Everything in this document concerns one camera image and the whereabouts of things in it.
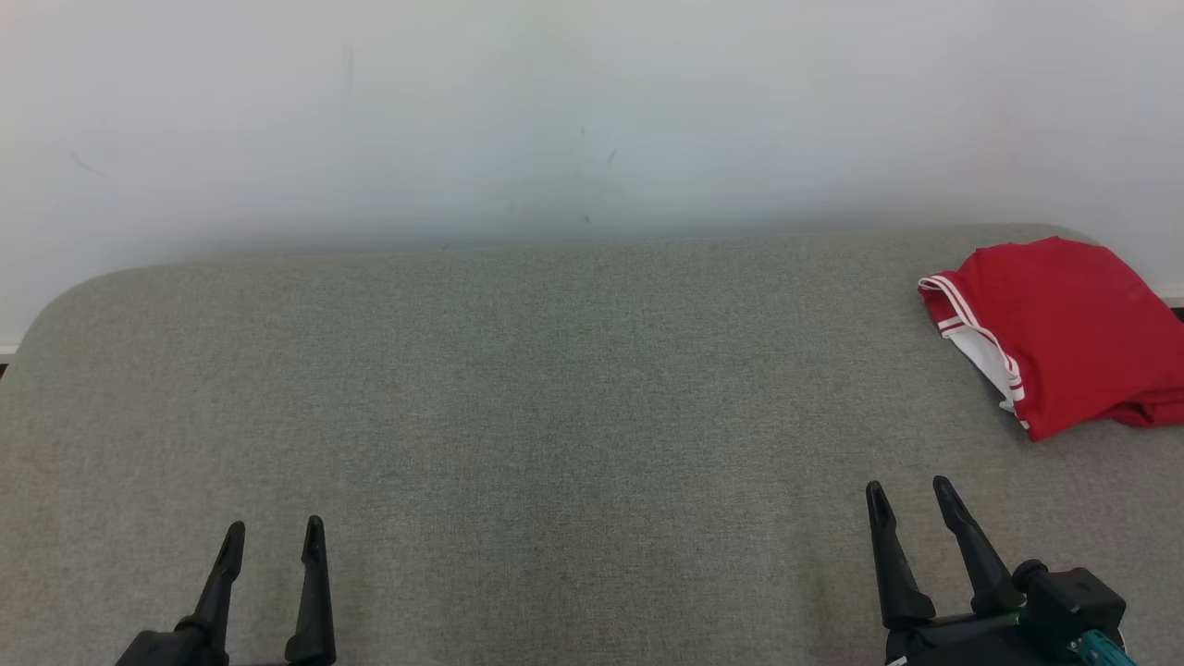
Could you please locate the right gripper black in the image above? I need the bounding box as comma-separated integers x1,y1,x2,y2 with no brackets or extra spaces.
866,476,1067,666

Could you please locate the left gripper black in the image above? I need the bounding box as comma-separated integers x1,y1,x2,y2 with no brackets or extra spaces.
116,516,338,666

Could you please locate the grey fabric sofa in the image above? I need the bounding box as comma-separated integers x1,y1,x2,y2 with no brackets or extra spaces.
0,222,1184,666

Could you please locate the red lettered basketball jersey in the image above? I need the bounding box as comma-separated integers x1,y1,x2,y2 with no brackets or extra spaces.
918,237,1184,443

